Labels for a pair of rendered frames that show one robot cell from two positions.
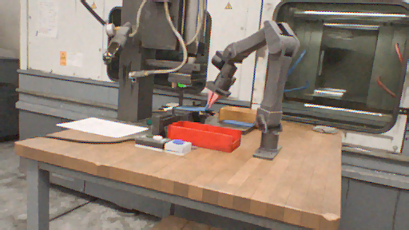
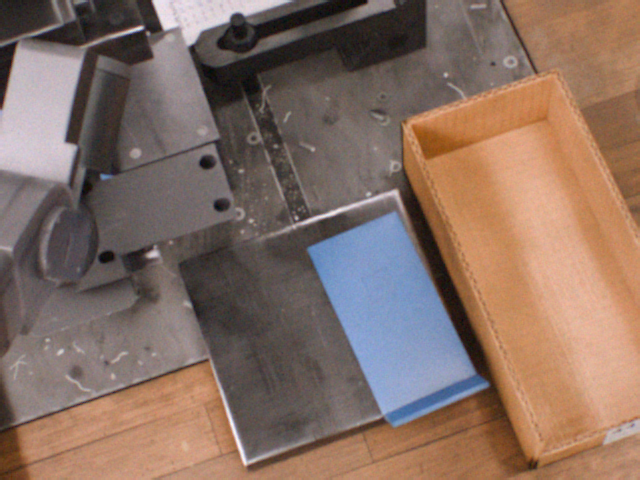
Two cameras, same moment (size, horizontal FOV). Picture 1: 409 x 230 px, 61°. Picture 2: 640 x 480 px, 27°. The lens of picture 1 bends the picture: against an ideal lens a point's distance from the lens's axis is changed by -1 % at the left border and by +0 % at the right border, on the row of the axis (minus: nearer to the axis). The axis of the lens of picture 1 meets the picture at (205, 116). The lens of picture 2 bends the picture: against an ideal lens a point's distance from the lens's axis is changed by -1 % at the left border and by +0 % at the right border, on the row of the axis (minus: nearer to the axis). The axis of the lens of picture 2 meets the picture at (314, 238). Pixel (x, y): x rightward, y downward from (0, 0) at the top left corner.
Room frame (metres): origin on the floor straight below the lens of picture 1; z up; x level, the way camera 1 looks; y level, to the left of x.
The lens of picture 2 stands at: (1.40, -0.43, 1.81)
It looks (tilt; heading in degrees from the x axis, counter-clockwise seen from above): 66 degrees down; 59
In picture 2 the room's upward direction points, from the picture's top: 10 degrees counter-clockwise
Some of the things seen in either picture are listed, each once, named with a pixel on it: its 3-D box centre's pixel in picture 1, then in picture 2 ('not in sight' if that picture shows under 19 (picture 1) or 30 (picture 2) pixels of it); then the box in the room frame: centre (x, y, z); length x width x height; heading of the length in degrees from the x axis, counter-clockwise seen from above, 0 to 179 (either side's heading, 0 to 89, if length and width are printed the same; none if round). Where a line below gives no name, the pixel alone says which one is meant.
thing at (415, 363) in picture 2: (240, 120); (394, 314); (1.60, -0.17, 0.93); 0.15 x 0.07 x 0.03; 73
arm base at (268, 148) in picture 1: (269, 141); not in sight; (1.22, -0.24, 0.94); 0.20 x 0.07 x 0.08; 159
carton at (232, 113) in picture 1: (247, 117); (549, 265); (1.71, -0.21, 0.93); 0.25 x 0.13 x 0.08; 69
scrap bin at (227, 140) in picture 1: (204, 135); not in sight; (1.26, 0.00, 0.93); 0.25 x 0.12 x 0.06; 69
